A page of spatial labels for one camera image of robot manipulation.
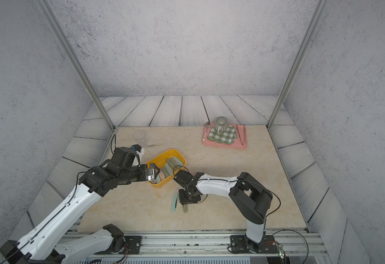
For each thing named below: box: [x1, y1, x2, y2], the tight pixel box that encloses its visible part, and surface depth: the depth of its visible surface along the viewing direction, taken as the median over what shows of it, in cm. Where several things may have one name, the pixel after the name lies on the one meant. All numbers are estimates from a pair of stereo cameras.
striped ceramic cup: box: [213, 116, 229, 134], surface depth 116 cm
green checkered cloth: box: [207, 125, 238, 145], surface depth 117 cm
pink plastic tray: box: [201, 122, 247, 149], surface depth 116 cm
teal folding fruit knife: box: [170, 193, 179, 213], surface depth 86 cm
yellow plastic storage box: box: [146, 148, 187, 188], surface depth 102 cm
